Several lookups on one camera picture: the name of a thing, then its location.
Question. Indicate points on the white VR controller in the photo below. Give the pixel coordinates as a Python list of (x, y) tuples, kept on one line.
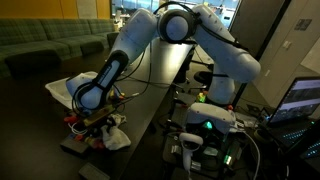
[(188, 146)]

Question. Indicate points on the dark upholstered chair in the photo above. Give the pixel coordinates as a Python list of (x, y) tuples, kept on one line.
[(91, 47), (33, 63), (111, 39)]

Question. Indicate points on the white plastic bin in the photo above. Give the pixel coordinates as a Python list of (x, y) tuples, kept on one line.
[(56, 90)]

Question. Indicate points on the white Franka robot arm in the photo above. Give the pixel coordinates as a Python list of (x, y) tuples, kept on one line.
[(226, 56)]

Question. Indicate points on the grey wall sign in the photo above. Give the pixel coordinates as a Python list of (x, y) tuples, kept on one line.
[(303, 24)]

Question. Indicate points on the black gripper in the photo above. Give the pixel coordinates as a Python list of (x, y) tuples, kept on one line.
[(107, 125)]

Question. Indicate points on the white wall switch plate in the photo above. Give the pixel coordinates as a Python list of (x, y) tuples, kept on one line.
[(287, 44)]

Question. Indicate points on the red plush toy green leaves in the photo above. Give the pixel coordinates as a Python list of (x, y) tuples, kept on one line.
[(98, 144)]

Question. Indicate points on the white VR headset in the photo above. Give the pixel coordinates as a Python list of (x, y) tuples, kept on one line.
[(210, 115)]

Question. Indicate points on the open laptop computer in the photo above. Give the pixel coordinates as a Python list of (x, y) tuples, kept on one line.
[(300, 100)]

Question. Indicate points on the green plaid sofa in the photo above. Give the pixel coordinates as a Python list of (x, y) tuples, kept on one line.
[(33, 33)]

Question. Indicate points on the small green yellow object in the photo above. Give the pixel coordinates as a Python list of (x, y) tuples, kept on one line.
[(201, 97)]

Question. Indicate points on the white terry towel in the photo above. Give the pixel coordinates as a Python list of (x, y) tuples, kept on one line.
[(115, 138)]

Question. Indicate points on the black office chair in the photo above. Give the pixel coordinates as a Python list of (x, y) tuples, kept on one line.
[(201, 78)]

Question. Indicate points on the black rectangular block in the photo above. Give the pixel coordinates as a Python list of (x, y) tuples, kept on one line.
[(74, 145), (94, 172)]

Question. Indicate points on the yellow purple toy cup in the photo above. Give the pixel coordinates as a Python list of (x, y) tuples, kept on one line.
[(90, 140)]

